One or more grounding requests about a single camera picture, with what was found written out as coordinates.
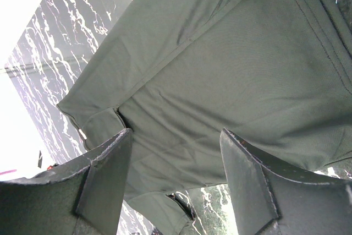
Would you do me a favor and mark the black t shirt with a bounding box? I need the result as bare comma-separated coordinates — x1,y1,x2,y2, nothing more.
58,0,351,234

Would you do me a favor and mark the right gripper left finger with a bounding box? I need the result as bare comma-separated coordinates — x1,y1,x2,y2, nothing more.
1,129,132,234

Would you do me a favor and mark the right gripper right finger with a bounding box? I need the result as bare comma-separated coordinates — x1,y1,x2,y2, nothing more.
219,129,351,234

